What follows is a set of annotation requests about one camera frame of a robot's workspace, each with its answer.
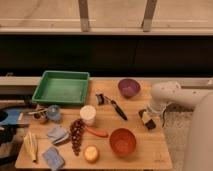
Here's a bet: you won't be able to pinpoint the black eraser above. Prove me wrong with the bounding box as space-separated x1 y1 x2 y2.
139 109 156 130

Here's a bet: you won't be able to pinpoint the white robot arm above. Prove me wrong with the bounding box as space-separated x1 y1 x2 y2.
145 81 213 171

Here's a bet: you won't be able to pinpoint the purple bowl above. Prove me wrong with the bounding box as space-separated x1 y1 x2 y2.
118 78 141 98

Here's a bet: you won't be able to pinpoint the orange bowl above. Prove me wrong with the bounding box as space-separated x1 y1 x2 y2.
109 128 136 157

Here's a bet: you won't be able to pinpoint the orange carrot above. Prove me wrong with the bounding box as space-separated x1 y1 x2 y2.
85 126 108 138

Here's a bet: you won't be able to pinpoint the white cup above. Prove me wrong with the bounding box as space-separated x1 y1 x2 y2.
80 105 96 126

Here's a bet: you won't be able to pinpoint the yellow round fruit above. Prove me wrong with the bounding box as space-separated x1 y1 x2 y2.
83 145 99 163

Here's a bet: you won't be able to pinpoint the dark grape bunch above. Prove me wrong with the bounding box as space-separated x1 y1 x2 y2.
70 119 84 156

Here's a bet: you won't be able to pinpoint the blue grey folded cloth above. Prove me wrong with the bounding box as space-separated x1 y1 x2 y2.
47 125 69 145

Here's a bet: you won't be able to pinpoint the green plastic tray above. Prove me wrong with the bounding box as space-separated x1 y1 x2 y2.
32 71 90 106

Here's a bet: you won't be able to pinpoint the blue cloth near edge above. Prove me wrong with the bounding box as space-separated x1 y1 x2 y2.
42 147 65 171

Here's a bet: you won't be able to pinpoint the small brown toy objects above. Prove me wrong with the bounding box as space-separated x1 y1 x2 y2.
29 109 48 124

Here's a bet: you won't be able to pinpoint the yellow banana toy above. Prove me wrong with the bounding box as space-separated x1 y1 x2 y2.
24 132 38 162

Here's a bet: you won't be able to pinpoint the blue black device at left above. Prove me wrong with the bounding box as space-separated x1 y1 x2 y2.
0 107 29 146

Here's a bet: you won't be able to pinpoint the black handled peeler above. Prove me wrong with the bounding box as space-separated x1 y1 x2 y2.
96 94 128 121

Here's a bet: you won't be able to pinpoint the right metal frame post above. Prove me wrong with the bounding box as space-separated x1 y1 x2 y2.
142 0 157 32

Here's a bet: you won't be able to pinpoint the metal frame post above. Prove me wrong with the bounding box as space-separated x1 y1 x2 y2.
142 0 157 32
78 0 90 32

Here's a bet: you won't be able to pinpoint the left metal frame post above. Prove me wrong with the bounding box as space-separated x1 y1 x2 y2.
78 0 90 32

